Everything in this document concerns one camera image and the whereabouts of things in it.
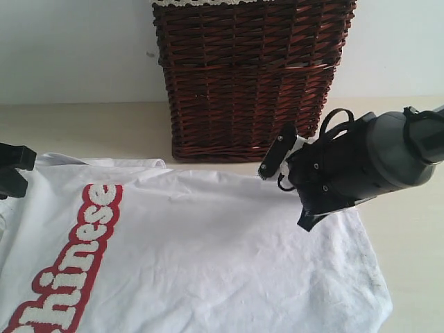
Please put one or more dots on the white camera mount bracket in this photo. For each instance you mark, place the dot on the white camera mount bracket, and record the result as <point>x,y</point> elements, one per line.
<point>288,164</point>

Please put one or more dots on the brown wicker basket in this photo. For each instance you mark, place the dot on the brown wicker basket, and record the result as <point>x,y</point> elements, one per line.
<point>236,74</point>

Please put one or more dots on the white lace basket liner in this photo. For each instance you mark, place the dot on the white lace basket liner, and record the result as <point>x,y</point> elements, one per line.
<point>183,3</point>

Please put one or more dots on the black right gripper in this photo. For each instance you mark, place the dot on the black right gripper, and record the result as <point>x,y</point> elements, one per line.
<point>334,174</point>

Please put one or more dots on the white t-shirt with red lettering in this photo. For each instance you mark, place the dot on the white t-shirt with red lettering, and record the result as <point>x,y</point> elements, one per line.
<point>103,245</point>

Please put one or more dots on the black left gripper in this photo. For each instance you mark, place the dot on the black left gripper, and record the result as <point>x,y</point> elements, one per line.
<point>13,159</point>

